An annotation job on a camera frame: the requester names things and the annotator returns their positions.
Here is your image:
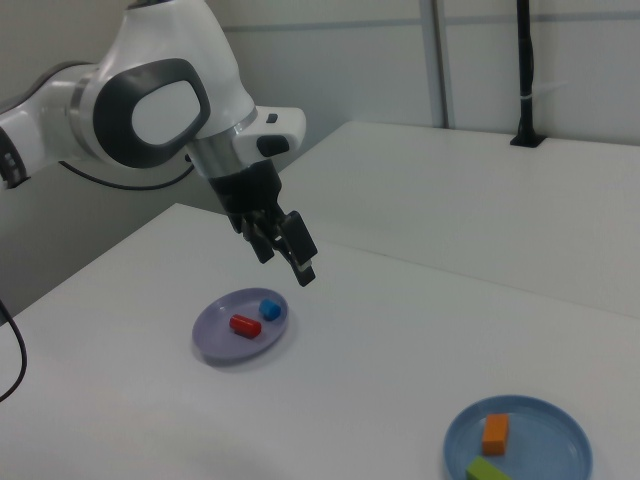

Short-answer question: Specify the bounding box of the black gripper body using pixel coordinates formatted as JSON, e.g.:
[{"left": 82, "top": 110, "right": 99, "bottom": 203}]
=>
[{"left": 207, "top": 159, "right": 284, "bottom": 235}]

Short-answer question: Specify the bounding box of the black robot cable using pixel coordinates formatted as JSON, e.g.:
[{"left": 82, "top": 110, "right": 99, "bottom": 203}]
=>
[{"left": 0, "top": 158, "right": 196, "bottom": 402}]

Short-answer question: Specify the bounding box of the blue plate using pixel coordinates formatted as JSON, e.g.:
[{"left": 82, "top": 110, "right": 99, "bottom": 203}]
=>
[{"left": 444, "top": 395, "right": 594, "bottom": 480}]

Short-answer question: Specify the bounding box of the grey partition post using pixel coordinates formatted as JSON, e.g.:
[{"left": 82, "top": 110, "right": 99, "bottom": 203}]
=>
[{"left": 419, "top": 0, "right": 456, "bottom": 129}]

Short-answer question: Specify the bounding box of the red cylinder block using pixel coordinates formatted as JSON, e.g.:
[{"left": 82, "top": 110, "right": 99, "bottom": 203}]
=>
[{"left": 229, "top": 313, "right": 263, "bottom": 340}]

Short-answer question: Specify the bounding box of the green rectangular block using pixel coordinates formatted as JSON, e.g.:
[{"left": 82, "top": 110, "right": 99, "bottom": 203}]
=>
[{"left": 465, "top": 455, "right": 511, "bottom": 480}]

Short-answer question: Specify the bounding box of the black camera pole with clamp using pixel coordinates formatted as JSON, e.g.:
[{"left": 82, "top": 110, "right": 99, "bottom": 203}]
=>
[{"left": 509, "top": 0, "right": 546, "bottom": 149}]

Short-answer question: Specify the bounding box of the orange rectangular block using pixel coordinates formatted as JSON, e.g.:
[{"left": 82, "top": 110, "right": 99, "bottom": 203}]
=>
[{"left": 482, "top": 413, "right": 511, "bottom": 457}]

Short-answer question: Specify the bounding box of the purple plate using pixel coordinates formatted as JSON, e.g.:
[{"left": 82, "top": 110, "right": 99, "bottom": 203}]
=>
[{"left": 192, "top": 287, "right": 292, "bottom": 365}]

